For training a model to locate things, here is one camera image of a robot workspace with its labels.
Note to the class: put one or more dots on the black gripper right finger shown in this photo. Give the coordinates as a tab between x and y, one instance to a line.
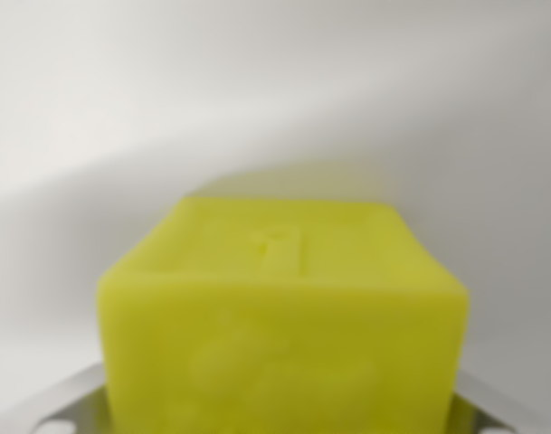
472	409

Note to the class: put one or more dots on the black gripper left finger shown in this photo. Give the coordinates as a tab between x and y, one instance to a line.
82	409

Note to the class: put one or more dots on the yellow cube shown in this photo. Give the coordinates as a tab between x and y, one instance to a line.
279	325

